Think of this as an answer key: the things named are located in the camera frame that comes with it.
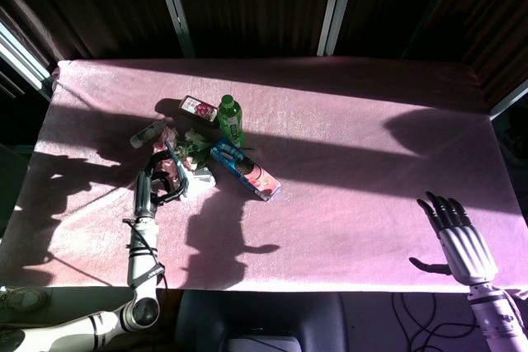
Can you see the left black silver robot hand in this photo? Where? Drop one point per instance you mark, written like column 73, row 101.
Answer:
column 145, row 197

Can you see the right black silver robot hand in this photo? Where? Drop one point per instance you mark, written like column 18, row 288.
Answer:
column 470, row 255

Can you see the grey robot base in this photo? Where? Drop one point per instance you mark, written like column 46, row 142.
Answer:
column 260, row 321

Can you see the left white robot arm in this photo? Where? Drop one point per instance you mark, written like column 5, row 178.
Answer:
column 142, row 261

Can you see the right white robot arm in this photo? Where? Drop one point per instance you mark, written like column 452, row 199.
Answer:
column 495, row 319

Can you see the small white bottle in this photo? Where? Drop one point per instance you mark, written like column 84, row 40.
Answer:
column 146, row 134

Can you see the pink flower bouquet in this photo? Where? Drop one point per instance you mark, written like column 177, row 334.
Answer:
column 194, row 146

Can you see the red white snack box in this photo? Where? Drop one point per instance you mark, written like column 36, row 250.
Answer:
column 199, row 108

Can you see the blue cookie box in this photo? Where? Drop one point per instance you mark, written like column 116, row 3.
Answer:
column 247, row 170

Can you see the green drink bottle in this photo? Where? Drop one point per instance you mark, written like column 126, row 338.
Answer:
column 230, row 121

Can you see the pink tablecloth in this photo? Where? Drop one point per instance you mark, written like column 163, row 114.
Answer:
column 330, row 187

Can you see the white side frame rail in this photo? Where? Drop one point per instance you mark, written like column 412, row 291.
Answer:
column 509, row 100
column 22, row 61

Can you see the white frame post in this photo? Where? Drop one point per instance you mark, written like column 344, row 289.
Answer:
column 175, row 10
column 336, row 6

